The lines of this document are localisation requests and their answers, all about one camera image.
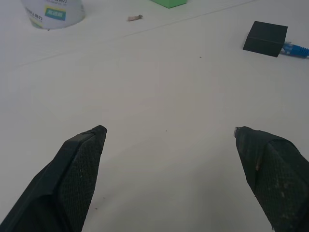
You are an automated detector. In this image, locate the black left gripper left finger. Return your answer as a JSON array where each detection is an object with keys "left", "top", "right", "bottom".
[{"left": 0, "top": 125, "right": 108, "bottom": 232}]

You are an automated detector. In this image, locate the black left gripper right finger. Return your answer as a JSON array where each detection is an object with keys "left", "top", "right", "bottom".
[{"left": 233, "top": 126, "right": 309, "bottom": 232}]

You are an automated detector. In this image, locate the black square box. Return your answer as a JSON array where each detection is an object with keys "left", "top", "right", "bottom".
[{"left": 242, "top": 21, "right": 288, "bottom": 58}]

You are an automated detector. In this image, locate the white printed container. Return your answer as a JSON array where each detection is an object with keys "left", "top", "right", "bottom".
[{"left": 20, "top": 0, "right": 87, "bottom": 30}]

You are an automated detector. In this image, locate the green box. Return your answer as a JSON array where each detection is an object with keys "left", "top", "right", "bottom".
[{"left": 149, "top": 0, "right": 188, "bottom": 9}]

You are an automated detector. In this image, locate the blue plastic object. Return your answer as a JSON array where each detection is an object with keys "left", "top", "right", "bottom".
[{"left": 280, "top": 42, "right": 309, "bottom": 59}]

